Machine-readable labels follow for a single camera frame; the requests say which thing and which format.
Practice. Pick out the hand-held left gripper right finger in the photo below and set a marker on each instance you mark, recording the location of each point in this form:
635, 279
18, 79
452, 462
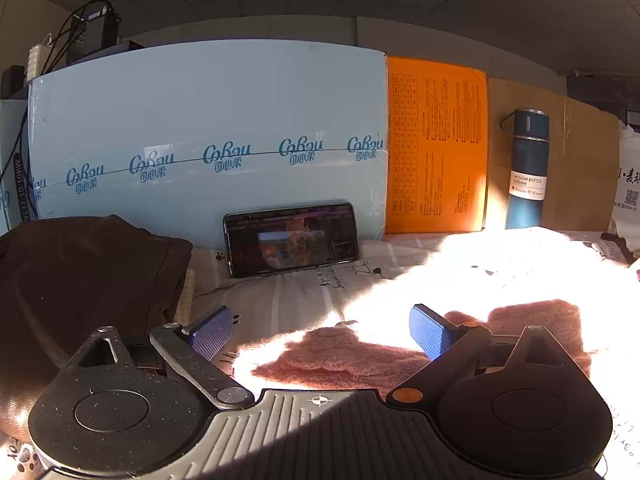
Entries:
427, 330

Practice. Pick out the dark brown garment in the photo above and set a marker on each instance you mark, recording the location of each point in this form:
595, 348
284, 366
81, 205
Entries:
90, 280

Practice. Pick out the orange carton box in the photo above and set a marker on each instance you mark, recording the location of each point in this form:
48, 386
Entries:
435, 145

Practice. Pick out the pink knitted towel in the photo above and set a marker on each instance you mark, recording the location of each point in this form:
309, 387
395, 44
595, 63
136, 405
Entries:
340, 360

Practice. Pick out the black smartphone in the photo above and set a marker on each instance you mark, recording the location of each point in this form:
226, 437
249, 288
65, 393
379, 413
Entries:
290, 240

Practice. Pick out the black electronic device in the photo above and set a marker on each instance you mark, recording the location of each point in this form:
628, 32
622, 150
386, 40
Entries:
95, 30

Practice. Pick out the light blue carton box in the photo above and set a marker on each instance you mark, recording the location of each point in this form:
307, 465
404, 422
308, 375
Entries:
200, 110

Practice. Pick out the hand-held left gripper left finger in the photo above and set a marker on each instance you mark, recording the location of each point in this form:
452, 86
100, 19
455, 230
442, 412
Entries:
212, 332

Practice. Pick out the white paper bag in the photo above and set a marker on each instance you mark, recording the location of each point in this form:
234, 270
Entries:
627, 175

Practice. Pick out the brown cardboard box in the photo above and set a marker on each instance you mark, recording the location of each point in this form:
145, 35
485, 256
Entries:
580, 170

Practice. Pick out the blue vacuum bottle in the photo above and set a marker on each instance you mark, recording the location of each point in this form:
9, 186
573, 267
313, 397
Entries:
527, 160

